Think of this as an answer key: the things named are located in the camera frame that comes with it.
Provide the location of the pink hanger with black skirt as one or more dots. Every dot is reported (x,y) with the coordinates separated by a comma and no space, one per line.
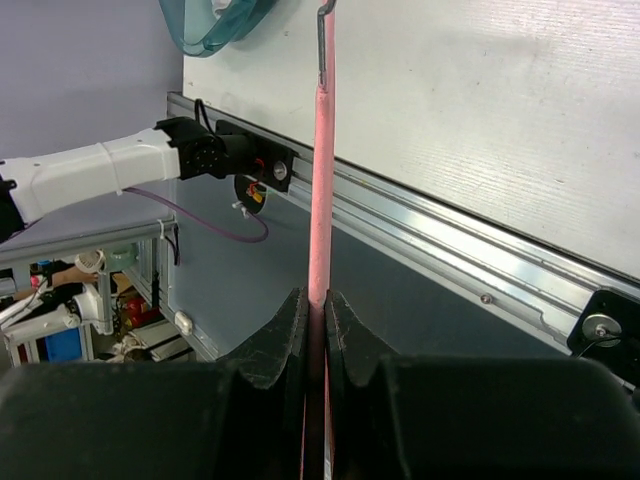
(316,398)

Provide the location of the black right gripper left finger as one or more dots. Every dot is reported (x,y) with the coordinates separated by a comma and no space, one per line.
(238,417)

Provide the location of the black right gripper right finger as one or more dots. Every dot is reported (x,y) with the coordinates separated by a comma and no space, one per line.
(397,416)

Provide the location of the aluminium front rail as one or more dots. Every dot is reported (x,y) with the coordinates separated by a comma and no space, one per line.
(423,276)

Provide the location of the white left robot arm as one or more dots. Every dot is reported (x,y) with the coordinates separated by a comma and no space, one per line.
(175,148)

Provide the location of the teal plastic bin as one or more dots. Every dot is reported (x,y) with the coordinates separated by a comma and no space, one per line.
(201,28)

